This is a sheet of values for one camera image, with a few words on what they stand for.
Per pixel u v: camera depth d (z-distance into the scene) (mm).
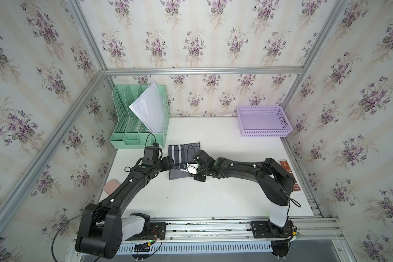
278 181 454
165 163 771
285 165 944
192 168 780
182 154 987
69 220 368
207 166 688
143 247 714
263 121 1207
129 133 1062
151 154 664
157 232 721
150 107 973
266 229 732
